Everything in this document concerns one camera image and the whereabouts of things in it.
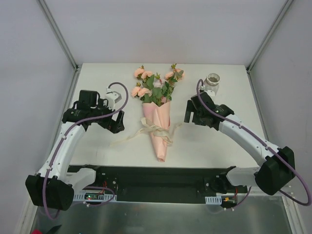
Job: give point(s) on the cream ribbon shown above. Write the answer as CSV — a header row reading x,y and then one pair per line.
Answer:
x,y
151,128

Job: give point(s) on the right white cable duct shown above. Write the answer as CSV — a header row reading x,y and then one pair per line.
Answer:
x,y
220,199

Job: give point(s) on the pink paper wrapping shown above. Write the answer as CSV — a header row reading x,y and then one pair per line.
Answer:
x,y
158,120

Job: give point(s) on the pink flowers with green leaves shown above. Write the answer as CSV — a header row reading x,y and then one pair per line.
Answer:
x,y
153,88

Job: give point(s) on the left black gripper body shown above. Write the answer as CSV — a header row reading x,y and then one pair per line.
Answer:
x,y
116,122

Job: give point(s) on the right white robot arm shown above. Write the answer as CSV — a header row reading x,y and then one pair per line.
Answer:
x,y
275,165

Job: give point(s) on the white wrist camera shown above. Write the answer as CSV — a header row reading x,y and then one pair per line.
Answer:
x,y
207,89
112,98

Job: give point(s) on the aluminium front rail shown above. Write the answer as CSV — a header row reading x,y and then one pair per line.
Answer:
x,y
258,191

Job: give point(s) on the aluminium frame post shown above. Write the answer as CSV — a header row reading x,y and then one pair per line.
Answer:
x,y
58,34
274,26

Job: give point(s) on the white cable duct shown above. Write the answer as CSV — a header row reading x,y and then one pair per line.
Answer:
x,y
220,199
93,197

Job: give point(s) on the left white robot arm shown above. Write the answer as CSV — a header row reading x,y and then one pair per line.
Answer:
x,y
51,186

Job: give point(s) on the left white cable duct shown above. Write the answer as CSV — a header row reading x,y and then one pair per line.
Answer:
x,y
93,197

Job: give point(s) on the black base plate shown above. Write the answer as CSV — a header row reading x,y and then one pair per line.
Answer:
x,y
162,185

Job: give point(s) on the red object at bottom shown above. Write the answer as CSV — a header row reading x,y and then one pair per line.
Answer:
x,y
36,231

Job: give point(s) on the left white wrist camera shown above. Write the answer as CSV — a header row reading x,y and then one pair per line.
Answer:
x,y
112,98

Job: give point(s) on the right aluminium frame post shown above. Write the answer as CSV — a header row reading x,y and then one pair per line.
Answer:
x,y
274,26

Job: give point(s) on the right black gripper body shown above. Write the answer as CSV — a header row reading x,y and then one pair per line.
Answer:
x,y
192,113

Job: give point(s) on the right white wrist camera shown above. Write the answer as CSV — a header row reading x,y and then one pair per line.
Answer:
x,y
207,89

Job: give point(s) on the left aluminium frame post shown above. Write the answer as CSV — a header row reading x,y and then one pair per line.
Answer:
x,y
58,34

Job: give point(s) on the white ribbed ceramic vase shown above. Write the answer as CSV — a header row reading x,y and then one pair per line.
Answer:
x,y
213,80

